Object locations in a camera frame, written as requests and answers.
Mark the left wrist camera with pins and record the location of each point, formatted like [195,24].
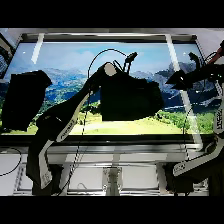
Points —
[130,57]

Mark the black garment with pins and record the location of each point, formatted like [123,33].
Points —
[131,96]
[23,100]

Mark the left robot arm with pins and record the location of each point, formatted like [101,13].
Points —
[56,128]

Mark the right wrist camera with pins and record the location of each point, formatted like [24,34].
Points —
[194,57]

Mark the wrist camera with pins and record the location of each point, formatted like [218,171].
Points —
[194,57]
[130,57]

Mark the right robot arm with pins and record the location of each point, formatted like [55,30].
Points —
[219,116]

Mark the silver frame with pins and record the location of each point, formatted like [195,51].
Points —
[113,156]

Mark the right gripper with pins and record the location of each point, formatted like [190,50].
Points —
[191,77]

